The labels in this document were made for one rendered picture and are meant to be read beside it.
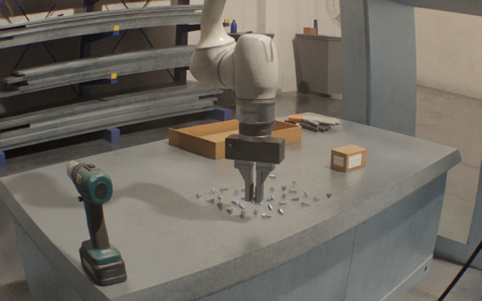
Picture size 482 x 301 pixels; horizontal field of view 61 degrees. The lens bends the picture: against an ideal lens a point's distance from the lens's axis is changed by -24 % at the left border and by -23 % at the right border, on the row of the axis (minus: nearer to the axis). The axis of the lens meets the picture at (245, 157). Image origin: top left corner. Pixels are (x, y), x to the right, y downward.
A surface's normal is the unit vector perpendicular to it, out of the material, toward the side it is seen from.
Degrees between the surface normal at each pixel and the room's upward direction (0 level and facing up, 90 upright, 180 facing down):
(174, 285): 67
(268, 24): 90
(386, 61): 90
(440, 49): 90
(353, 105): 90
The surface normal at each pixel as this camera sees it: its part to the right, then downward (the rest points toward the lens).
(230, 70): -0.84, 0.13
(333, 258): 0.69, 0.20
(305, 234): 0.64, -0.19
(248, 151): -0.31, 0.26
